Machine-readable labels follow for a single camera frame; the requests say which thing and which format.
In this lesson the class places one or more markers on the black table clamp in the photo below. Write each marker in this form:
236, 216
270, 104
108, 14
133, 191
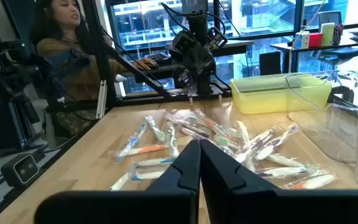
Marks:
340, 93

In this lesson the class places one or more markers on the black office chair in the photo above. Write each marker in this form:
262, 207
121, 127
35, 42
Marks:
329, 18

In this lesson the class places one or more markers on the black equipment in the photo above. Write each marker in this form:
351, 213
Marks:
2, 109

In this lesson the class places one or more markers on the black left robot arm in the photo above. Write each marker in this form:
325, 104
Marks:
199, 23

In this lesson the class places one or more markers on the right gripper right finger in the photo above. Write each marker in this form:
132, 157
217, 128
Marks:
244, 205

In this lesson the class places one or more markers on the dark cup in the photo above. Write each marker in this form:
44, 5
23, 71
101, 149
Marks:
338, 34

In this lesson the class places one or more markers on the person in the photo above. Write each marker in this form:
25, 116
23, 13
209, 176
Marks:
73, 74

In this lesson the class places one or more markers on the large glass window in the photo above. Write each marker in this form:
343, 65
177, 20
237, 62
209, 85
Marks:
259, 18

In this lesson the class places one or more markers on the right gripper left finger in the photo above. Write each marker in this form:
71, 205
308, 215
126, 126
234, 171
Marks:
166, 205

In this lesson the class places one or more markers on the green toothbrush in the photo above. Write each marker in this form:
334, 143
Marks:
224, 140
171, 140
286, 160
155, 129

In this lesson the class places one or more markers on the yellow plastic bin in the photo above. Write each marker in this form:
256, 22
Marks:
259, 96

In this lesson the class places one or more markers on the white box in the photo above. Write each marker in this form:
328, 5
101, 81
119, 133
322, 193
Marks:
302, 40

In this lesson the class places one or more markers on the small black camera box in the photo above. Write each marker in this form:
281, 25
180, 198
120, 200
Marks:
22, 169

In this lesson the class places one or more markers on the green white pouch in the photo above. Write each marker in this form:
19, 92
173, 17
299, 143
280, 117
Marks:
327, 34

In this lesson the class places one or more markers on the red box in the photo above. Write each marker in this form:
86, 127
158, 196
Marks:
315, 40

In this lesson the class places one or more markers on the person's hand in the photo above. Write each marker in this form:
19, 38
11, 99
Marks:
145, 63

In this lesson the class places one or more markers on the black keyboard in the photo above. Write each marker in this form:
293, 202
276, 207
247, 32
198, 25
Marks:
155, 57

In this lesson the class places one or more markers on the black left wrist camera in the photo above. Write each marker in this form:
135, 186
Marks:
182, 43

